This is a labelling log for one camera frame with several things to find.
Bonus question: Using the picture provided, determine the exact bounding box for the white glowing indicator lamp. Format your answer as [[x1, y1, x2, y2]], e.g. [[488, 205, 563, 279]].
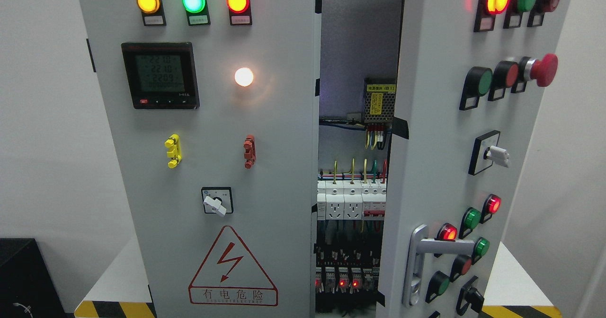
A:
[[234, 67, 255, 87]]

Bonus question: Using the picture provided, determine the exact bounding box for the green indicator lamp left door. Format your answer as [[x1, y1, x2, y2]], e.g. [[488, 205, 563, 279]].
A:
[[182, 0, 211, 26]]

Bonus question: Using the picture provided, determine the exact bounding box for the right door rotary selector switch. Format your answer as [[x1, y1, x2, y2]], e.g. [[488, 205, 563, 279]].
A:
[[468, 130, 510, 176]]

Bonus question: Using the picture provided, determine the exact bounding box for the black box at left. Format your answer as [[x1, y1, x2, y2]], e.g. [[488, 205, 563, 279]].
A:
[[0, 238, 66, 318]]

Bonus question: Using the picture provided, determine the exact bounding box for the black digital power meter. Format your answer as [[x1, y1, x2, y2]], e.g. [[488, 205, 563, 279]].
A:
[[121, 42, 199, 109]]

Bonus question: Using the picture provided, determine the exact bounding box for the red indicator lamp left door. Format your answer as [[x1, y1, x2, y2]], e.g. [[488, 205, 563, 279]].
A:
[[226, 0, 252, 26]]

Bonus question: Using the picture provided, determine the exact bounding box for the door rotary selector switch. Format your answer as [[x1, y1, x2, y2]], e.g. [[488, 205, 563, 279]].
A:
[[468, 130, 510, 176], [201, 186, 233, 217]]

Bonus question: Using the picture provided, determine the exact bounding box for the grey cabinet door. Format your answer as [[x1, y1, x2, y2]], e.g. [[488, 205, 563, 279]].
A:
[[80, 0, 321, 318], [376, 0, 570, 318]]

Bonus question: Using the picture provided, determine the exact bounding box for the silver door lever handle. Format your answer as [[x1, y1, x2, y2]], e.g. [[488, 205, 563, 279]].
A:
[[402, 224, 475, 307]]

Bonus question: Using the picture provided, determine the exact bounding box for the lower relay terminal row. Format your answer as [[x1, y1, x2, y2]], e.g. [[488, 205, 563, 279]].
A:
[[314, 245, 381, 294]]

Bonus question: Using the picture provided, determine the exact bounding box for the red triangle warning sticker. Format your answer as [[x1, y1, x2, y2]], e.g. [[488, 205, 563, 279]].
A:
[[188, 225, 278, 307]]

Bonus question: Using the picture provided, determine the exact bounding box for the red terminal connector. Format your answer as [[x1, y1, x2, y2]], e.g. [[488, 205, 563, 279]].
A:
[[243, 134, 256, 169]]

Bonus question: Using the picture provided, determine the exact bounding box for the yellow terminal connector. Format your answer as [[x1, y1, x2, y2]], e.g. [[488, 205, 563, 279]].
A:
[[164, 134, 182, 169]]

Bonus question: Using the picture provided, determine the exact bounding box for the yellow indicator lamp left door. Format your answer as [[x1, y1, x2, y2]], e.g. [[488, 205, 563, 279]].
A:
[[136, 0, 166, 26]]

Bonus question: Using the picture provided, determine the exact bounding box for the left door rotary selector switch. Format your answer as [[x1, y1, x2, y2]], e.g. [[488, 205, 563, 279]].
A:
[[201, 186, 233, 217]]

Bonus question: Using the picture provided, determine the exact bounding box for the red mushroom emergency stop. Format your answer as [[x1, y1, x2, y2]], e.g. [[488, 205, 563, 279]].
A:
[[511, 53, 559, 94]]

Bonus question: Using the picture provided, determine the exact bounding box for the metal mesh power supply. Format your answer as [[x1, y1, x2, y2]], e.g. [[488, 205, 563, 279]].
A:
[[362, 77, 396, 124]]

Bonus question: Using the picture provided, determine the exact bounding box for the white socket breaker row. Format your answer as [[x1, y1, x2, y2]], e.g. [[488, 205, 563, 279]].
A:
[[316, 180, 387, 221]]

